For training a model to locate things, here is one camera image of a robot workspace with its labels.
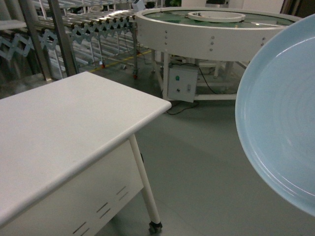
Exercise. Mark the light blue round plate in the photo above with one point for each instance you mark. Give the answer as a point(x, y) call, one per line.
point(275, 113)

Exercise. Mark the white electrical control box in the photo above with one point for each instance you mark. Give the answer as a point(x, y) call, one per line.
point(182, 82)

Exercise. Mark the round white conveyor table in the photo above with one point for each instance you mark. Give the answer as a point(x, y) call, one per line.
point(185, 35)

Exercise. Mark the extendable roller conveyor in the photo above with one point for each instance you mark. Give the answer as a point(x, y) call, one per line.
point(101, 33)

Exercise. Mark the steel shelf post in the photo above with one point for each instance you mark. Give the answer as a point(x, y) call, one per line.
point(63, 38)

